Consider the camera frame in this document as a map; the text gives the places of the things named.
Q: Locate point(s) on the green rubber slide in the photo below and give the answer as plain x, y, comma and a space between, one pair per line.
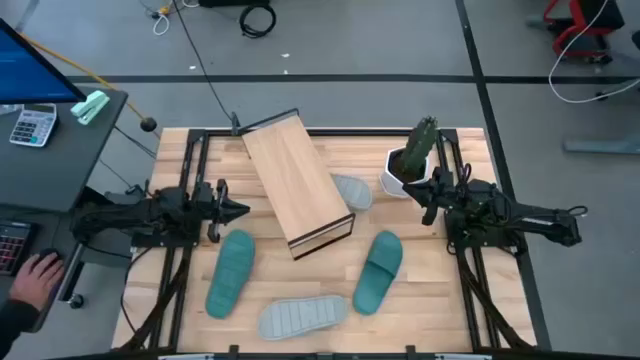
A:
377, 272
230, 272

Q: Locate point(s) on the black aluminium rig frame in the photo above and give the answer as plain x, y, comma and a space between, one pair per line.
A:
350, 132

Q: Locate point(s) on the grey rubber slide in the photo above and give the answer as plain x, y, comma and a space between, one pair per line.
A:
356, 192
302, 317

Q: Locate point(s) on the black caster wheel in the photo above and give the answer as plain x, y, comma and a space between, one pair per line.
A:
76, 301

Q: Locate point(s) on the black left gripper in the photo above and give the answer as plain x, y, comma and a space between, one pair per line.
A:
210, 205

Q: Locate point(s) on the white faceted plant pot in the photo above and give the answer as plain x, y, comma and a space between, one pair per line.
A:
390, 187

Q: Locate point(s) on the wooden shelf black metal frame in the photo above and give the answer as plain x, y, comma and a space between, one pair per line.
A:
295, 180

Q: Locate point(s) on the red and black cart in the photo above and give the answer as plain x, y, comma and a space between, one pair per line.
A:
575, 30

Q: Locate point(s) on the person's hand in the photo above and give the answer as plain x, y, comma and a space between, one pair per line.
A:
35, 280

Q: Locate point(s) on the person's forearm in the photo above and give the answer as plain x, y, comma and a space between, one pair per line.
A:
15, 322

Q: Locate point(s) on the grey metal furniture foot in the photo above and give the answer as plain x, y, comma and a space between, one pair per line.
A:
600, 146

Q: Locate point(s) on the green cactus plant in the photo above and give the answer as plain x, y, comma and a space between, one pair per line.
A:
419, 145

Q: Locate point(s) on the black office desk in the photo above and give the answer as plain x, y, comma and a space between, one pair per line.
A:
60, 165

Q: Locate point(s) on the white desk calculator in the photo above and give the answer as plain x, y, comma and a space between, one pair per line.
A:
32, 125

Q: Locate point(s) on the computer monitor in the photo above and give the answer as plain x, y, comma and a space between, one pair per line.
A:
30, 70

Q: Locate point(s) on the yellow pole with black knob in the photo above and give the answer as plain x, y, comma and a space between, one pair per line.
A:
90, 75

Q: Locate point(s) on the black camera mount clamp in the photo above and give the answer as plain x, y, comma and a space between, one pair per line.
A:
235, 122

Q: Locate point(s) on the mint green stapler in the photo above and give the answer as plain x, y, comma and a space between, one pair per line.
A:
90, 106

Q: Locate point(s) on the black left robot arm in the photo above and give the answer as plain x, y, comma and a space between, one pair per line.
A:
125, 215

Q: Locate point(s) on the backlit black keyboard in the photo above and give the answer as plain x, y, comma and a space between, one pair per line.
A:
12, 247

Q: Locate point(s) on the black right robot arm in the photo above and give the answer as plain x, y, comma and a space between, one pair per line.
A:
540, 220

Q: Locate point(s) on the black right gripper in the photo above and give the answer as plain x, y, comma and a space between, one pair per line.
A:
450, 197

